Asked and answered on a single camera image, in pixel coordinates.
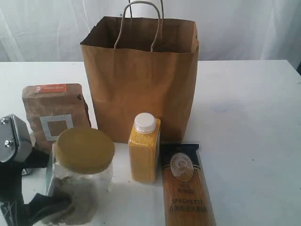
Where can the brown paper shopping bag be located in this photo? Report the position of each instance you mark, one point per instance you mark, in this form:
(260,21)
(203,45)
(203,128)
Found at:
(142,65)

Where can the spaghetti packet dark blue top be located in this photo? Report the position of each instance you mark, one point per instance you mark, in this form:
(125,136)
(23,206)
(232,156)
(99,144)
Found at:
(186,196)

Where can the yellow millet bottle white cap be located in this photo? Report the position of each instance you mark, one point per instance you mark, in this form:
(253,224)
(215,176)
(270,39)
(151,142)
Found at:
(143,147)

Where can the brown kraft pouch orange label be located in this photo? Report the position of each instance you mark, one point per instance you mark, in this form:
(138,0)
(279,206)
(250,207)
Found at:
(53,108)

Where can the clear nut jar gold lid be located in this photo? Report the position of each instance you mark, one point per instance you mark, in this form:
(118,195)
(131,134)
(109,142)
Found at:
(80,166)

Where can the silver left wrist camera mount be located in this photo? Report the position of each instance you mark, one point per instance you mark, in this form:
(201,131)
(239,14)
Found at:
(15,142)

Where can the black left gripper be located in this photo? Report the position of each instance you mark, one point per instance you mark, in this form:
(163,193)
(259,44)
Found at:
(12,206)

